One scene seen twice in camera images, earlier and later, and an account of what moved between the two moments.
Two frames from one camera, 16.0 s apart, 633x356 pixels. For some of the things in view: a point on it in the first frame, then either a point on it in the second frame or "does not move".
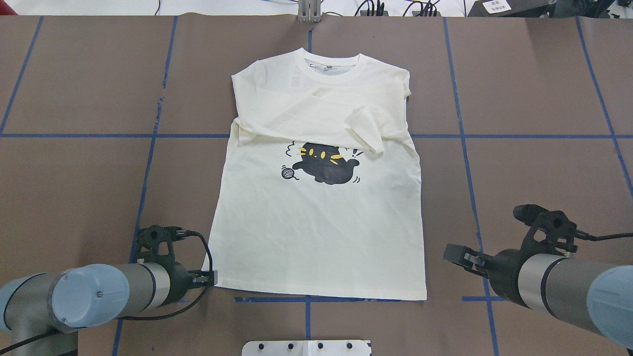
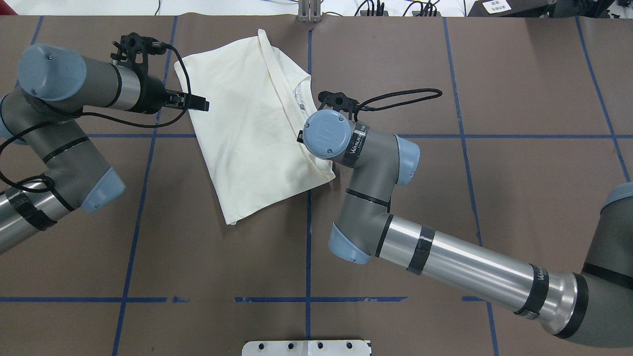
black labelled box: x=511 y=8 does not move
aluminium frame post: x=309 y=11 does not move
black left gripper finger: x=203 y=279 -> x=183 y=100
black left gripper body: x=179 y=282 -> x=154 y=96
